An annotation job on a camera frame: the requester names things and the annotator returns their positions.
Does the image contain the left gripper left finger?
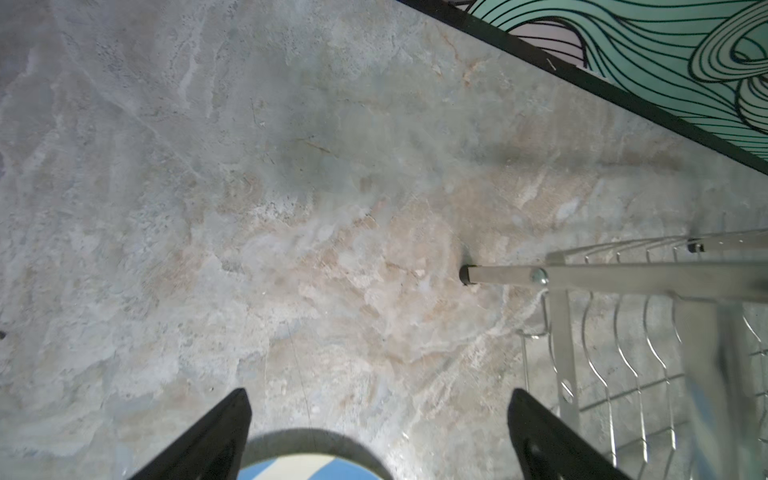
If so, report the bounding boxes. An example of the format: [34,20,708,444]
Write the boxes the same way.
[133,388,252,479]

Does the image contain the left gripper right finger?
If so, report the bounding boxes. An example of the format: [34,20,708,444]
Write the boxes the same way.
[507,388,627,480]

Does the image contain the blue striped plate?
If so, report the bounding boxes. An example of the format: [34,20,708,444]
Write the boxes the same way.
[236,453,381,480]

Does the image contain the steel two-tier dish rack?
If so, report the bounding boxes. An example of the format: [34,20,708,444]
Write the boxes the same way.
[460,229,767,479]

